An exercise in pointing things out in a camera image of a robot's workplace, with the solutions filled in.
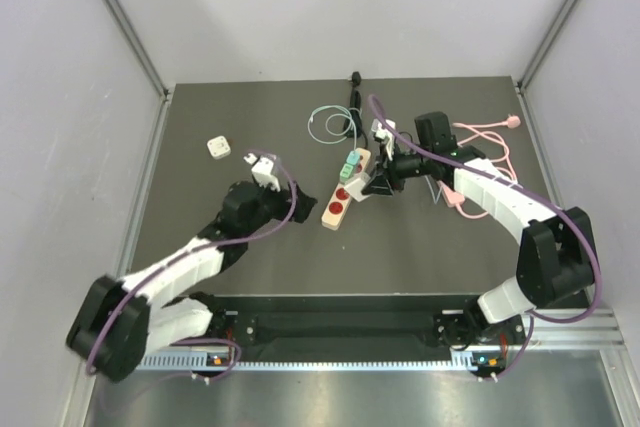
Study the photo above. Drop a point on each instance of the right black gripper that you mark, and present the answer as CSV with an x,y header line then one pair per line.
x,y
386,178

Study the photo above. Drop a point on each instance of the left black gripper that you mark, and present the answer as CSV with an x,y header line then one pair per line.
x,y
281,197

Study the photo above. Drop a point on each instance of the white cube charger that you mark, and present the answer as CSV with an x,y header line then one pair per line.
x,y
355,186

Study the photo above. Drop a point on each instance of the beige wooden power strip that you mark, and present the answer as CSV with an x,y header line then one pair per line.
x,y
339,202

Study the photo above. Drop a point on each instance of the white square plug adapter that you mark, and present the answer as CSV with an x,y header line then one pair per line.
x,y
219,147

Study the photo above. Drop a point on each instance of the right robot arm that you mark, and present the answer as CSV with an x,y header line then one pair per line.
x,y
557,255

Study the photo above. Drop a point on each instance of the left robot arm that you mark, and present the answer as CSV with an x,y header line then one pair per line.
x,y
122,320

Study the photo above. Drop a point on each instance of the teal plug on beige strip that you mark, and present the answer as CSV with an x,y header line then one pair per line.
x,y
353,158

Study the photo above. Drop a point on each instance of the green plug on beige strip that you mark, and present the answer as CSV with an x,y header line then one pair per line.
x,y
346,172

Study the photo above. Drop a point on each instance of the pink power strip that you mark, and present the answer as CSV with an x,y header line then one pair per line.
x,y
452,198

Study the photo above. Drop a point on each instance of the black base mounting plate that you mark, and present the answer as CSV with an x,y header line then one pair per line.
x,y
432,321

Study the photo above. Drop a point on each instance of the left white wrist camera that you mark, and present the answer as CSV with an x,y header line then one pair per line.
x,y
263,171

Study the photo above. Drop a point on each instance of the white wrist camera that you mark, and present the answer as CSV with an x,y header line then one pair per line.
x,y
263,171
380,134

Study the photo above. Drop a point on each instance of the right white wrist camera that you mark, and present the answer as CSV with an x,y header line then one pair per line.
x,y
380,134

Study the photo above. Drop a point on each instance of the slotted grey cable duct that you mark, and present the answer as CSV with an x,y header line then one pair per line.
x,y
202,360

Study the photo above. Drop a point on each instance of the aluminium frame rail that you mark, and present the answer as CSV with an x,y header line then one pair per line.
x,y
135,45

